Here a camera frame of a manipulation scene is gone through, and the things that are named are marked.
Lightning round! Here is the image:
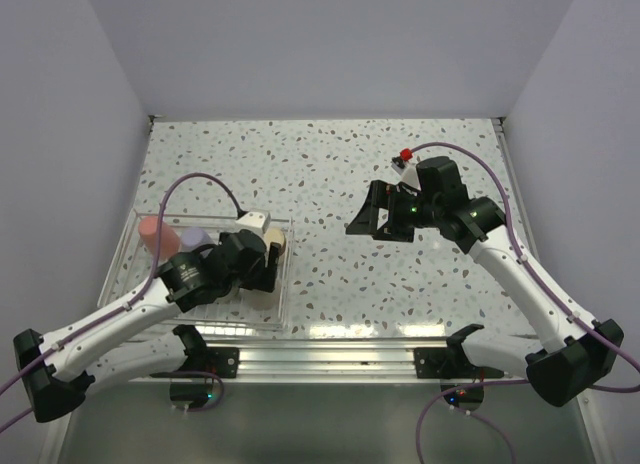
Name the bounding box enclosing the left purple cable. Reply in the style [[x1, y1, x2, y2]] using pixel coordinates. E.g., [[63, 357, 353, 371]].
[[0, 172, 246, 435]]

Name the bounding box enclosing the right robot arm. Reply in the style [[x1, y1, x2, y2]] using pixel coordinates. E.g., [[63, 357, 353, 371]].
[[346, 155, 624, 407]]

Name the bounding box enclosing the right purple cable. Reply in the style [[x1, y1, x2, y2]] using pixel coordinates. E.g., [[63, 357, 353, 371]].
[[412, 142, 640, 464]]

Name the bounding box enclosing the clear acrylic dish rack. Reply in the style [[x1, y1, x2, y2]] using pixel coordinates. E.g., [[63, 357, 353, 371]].
[[97, 210, 292, 339]]

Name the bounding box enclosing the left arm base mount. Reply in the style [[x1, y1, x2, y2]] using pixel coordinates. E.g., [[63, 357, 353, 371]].
[[178, 347, 240, 379]]

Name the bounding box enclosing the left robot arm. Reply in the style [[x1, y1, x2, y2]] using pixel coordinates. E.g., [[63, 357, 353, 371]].
[[13, 230, 283, 423]]

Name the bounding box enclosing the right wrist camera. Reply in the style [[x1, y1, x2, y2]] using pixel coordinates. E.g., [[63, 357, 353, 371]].
[[391, 148, 421, 191]]

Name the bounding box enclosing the purple cable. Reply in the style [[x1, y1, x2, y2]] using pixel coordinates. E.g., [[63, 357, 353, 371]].
[[412, 142, 640, 464], [0, 172, 246, 435]]

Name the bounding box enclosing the beige plastic cup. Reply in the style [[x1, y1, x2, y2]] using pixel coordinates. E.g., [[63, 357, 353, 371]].
[[245, 290, 280, 311]]

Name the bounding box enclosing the pink plastic cup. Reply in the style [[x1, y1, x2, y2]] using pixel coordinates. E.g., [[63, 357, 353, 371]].
[[137, 215, 181, 261]]

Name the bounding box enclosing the steel cup with cork base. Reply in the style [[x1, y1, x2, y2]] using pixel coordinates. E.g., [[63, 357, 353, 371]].
[[263, 227, 287, 256]]

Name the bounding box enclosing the aluminium frame rail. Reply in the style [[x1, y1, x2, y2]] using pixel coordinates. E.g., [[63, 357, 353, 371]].
[[64, 338, 594, 385]]

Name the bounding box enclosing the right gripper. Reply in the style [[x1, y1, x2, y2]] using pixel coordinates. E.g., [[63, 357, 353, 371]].
[[346, 179, 442, 243]]

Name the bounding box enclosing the purple plastic cup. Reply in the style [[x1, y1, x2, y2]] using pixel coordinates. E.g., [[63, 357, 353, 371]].
[[180, 226, 212, 252]]

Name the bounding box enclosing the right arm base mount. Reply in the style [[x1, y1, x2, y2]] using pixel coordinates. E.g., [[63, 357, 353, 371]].
[[413, 347, 504, 380]]

